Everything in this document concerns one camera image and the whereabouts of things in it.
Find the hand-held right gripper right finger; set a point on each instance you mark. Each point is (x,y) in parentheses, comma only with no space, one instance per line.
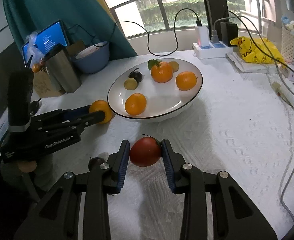
(167,165)

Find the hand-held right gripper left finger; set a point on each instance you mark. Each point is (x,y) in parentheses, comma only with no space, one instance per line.
(123,165)

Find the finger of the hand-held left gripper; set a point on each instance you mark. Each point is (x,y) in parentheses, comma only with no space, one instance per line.
(92,118)
(74,112)

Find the small orange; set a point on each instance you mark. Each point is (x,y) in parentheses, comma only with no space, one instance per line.
(99,106)
(135,104)
(185,80)

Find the red tomato with stem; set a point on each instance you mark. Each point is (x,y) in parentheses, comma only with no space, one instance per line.
(145,152)

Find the yellow-green plum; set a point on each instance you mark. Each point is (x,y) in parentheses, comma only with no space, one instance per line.
(174,65)
(130,84)

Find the dark purple plum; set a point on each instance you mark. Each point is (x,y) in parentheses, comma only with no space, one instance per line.
(97,162)
(137,76)

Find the white plate with black rim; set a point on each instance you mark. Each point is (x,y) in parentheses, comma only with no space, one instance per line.
(162,100)

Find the large orange with leaf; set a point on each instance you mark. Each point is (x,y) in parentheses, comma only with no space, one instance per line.
(163,73)

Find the person's left hand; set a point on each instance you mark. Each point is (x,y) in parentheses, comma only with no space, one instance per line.
(25,166)

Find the black round object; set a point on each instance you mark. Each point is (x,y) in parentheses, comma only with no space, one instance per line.
(34,106)

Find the brown cardboard box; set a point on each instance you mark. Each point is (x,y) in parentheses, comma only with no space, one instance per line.
(44,85)

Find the stainless steel tumbler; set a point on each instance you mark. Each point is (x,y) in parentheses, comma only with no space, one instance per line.
(62,72)

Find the blue bowl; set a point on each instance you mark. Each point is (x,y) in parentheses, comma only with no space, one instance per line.
(92,62)

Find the white textured tablecloth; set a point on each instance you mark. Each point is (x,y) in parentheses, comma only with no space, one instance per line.
(224,142)

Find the clear plastic bag with oranges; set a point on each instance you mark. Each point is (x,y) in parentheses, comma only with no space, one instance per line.
(35,52)

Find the tablet with blue screen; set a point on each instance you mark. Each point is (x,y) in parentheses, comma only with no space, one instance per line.
(52,35)

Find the teal curtain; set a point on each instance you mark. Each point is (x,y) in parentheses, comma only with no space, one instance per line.
(62,5)

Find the yellow curtain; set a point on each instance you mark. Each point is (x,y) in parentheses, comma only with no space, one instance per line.
(103,0)

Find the white power strip blue sockets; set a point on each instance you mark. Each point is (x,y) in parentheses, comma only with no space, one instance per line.
(211,51)

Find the white tissue pack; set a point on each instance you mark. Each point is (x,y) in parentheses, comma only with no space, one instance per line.
(241,66)

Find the black balcony railing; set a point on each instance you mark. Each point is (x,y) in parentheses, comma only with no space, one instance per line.
(161,10)

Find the white charger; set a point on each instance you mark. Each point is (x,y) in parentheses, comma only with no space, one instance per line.
(201,35)

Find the yellow plastic bag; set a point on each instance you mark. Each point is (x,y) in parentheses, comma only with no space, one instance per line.
(251,52)

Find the black power adapter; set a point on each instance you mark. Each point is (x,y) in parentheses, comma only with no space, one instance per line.
(228,33)

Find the bundle of small packets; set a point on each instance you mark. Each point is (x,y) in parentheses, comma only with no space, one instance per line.
(290,26)

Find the black window post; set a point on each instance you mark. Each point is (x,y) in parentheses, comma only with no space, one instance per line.
(211,0)

